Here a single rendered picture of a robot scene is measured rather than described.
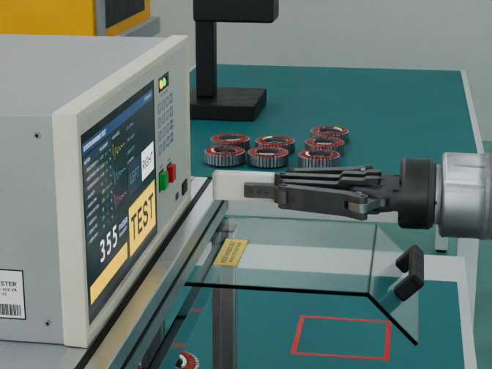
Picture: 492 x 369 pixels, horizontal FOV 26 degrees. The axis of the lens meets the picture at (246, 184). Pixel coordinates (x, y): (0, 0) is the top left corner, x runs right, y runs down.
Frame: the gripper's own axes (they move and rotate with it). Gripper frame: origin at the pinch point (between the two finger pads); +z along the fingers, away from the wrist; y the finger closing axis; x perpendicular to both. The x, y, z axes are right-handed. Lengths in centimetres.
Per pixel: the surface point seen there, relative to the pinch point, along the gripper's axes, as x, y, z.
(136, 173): 3.9, -10.5, 9.2
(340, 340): -43, 56, -7
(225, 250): -11.4, 11.1, 4.2
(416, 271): -11.8, 8.0, -18.8
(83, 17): -25, 327, 121
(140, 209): -0.2, -9.2, 9.2
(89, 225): 3.6, -26.2, 9.2
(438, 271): -43, 92, -24
